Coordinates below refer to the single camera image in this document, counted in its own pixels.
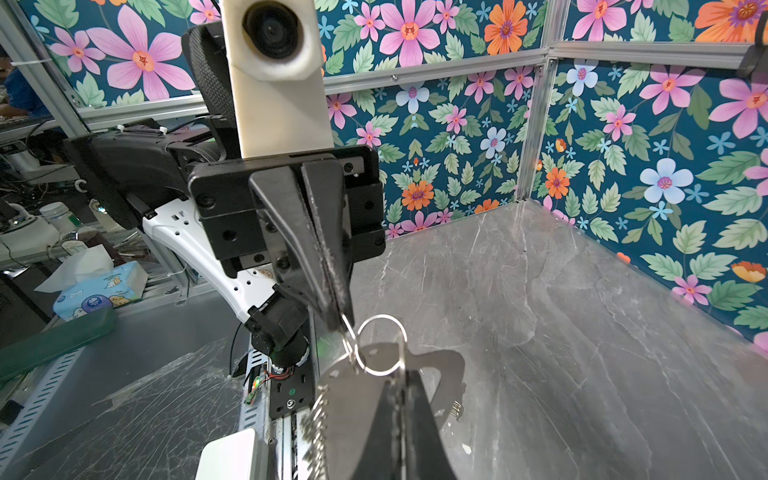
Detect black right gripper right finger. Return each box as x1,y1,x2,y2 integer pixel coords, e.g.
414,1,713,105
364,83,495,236
404,370,456,480

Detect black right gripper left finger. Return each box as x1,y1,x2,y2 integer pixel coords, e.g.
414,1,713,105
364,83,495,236
352,375,406,480

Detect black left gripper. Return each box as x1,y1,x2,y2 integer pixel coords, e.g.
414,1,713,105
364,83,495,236
189,146,384,331

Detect silver keys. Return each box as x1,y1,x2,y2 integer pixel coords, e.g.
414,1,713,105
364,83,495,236
301,331,466,479

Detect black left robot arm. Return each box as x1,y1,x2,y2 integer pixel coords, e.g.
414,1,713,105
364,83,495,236
67,5,386,335

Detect white box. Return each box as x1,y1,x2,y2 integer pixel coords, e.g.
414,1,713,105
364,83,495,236
194,428,259,480

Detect tissue box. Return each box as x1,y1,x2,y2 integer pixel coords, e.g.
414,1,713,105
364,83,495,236
35,245,148,321

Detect green flat tray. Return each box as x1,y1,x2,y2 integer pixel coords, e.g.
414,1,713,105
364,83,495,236
1,308,118,383

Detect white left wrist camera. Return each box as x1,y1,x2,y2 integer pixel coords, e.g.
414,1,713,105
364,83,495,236
221,0,333,158

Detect aluminium corner post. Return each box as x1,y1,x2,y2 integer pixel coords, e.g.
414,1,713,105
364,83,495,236
516,0,569,202

